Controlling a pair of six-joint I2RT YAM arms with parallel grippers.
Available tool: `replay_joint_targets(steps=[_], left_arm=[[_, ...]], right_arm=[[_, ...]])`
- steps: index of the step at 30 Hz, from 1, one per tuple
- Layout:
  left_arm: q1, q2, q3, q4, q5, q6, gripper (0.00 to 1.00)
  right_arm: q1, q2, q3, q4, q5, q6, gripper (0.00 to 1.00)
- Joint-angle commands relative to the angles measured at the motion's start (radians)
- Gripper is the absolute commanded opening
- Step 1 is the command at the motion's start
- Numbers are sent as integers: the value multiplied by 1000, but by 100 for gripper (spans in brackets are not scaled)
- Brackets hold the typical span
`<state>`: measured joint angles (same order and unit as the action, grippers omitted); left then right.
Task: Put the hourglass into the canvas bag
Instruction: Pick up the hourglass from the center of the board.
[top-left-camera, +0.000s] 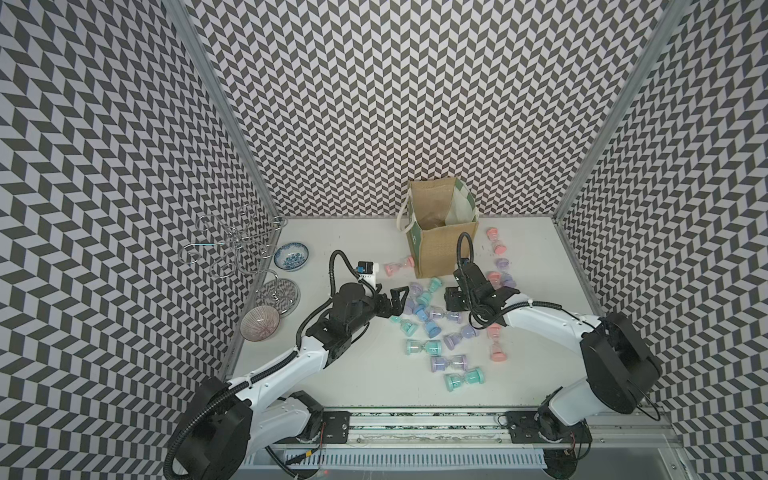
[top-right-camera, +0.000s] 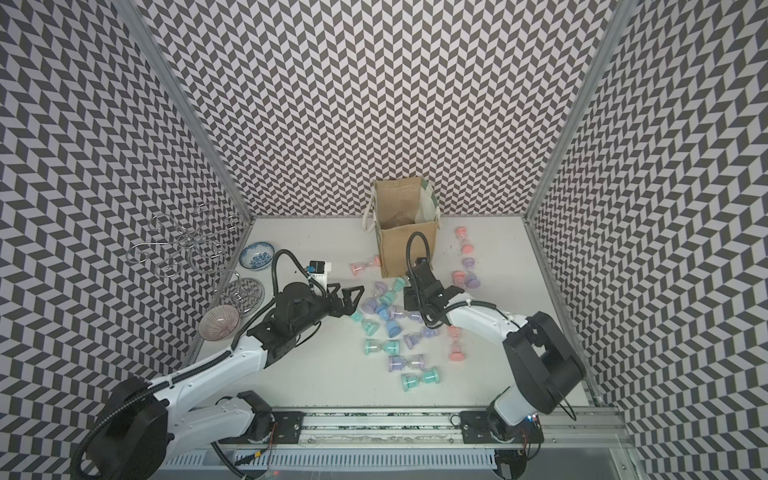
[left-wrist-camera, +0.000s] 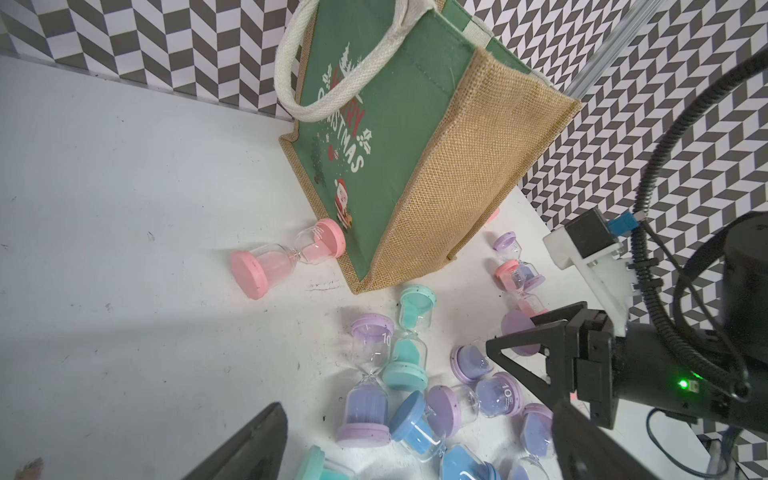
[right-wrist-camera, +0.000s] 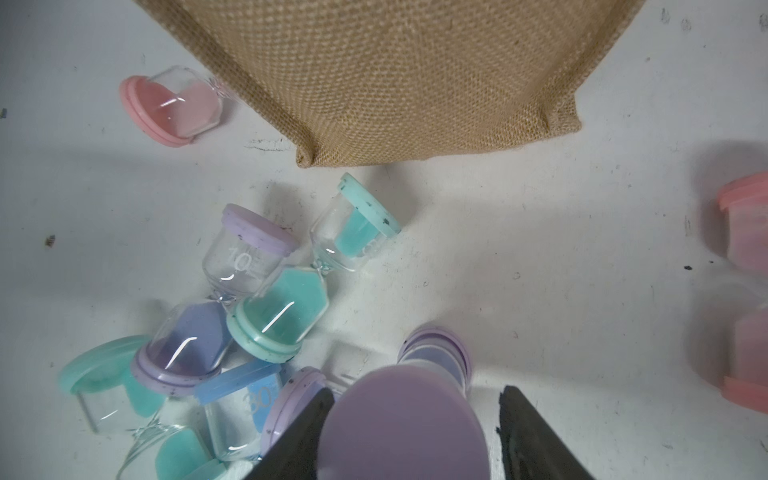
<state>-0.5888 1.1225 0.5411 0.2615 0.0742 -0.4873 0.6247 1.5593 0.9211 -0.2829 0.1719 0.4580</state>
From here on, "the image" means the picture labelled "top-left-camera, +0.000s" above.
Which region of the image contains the green hourglass pile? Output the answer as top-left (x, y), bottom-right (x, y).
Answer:
top-left (416, 277), bottom-right (443, 307)
top-left (390, 316), bottom-right (418, 337)

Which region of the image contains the purple hourglass pile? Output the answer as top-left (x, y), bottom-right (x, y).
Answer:
top-left (403, 282), bottom-right (423, 315)
top-left (429, 306), bottom-right (463, 324)

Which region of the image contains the green hourglass top pile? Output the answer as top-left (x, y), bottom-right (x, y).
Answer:
top-left (416, 277), bottom-right (443, 307)

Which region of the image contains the purple hourglass top pile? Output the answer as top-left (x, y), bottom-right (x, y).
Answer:
top-left (429, 306), bottom-right (463, 324)

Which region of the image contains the blue hourglass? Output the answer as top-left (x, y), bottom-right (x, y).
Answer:
top-left (414, 305), bottom-right (442, 338)

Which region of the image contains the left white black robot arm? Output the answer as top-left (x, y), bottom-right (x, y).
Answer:
top-left (163, 280), bottom-right (409, 479)

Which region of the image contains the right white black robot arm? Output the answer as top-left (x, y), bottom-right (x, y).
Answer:
top-left (448, 258), bottom-right (662, 443)

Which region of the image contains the pink hourglass right middle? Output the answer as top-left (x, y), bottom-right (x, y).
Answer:
top-left (487, 271), bottom-right (502, 289)

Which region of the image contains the pink hourglass left of bag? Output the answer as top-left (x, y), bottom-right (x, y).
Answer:
top-left (384, 255), bottom-right (415, 277)

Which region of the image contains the pink hourglass front right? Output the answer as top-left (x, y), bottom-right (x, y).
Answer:
top-left (486, 323), bottom-right (507, 363)

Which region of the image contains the purple hourglass centre right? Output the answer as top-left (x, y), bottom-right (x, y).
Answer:
top-left (443, 325), bottom-right (478, 351)

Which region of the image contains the green hourglass middle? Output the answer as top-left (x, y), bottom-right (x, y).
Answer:
top-left (405, 340), bottom-right (442, 357)

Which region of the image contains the pink hourglass back right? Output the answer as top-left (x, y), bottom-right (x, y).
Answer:
top-left (486, 227), bottom-right (507, 256)

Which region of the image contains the purple hourglass front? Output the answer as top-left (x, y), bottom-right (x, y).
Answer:
top-left (430, 354), bottom-right (469, 373)

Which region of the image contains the green hourglass front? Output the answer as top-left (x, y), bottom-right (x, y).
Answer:
top-left (443, 368), bottom-right (485, 392)

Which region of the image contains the clear glass plate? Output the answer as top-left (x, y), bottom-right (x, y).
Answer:
top-left (255, 278), bottom-right (301, 318)

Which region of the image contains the blue white patterned bowl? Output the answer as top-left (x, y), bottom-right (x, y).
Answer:
top-left (273, 242), bottom-right (310, 272)

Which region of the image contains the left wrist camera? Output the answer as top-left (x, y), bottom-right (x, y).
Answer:
top-left (356, 261), bottom-right (379, 288)

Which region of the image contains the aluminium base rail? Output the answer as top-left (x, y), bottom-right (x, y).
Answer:
top-left (231, 407), bottom-right (698, 479)

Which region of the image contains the wire metal rack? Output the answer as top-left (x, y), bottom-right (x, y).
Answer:
top-left (176, 213), bottom-right (288, 281)

